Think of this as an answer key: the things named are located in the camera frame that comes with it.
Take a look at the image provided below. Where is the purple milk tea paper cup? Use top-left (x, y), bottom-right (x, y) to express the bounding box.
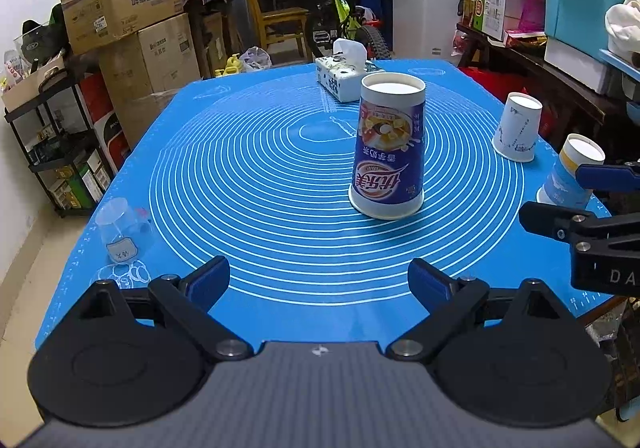
top-left (348, 72), bottom-right (426, 220)

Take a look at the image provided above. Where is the blue yellow paper cup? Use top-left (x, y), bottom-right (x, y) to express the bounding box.
top-left (536, 133), bottom-right (605, 210)

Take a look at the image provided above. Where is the white marble paper cup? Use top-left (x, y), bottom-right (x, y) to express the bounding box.
top-left (492, 92), bottom-right (542, 163)

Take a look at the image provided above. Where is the clear plastic cup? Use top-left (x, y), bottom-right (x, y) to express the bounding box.
top-left (94, 198), bottom-right (152, 264)

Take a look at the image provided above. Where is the dark wooden side table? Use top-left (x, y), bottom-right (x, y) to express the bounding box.
top-left (457, 24), bottom-right (639, 163)

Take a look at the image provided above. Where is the blue silicone baking mat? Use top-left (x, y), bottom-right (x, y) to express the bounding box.
top-left (40, 60), bottom-right (605, 344)

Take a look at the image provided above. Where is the green white carton box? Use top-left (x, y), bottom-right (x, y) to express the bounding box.
top-left (472, 0), bottom-right (524, 41)

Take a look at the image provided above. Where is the black metal shelf rack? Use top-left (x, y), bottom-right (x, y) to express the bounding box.
top-left (3, 69), bottom-right (114, 217)

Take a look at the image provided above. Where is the lower cardboard box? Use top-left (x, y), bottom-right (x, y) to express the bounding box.
top-left (98, 14), bottom-right (201, 147)

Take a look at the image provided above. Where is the yellow toy truck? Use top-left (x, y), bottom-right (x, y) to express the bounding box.
top-left (214, 54), bottom-right (244, 78)

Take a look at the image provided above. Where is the white tissue box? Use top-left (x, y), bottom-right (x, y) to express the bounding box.
top-left (314, 38), bottom-right (382, 104)

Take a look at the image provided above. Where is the white chest freezer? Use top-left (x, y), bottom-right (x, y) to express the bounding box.
top-left (393, 0), bottom-right (460, 61)

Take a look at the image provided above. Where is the wooden chair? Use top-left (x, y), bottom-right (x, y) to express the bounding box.
top-left (246, 0), bottom-right (311, 60)

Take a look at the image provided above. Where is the green black bicycle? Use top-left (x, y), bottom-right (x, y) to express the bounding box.
top-left (304, 0), bottom-right (392, 60)

